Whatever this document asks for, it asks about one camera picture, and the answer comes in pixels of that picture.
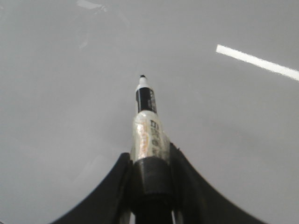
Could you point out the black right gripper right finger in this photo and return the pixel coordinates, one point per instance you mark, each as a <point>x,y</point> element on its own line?
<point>198,202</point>

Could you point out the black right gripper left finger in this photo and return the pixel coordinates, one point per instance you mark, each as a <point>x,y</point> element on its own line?
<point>106,204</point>

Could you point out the black whiteboard marker with tape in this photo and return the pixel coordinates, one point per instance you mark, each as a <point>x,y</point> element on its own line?
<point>150,187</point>

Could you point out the white whiteboard with aluminium frame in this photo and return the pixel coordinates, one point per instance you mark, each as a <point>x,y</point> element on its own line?
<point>68,73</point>

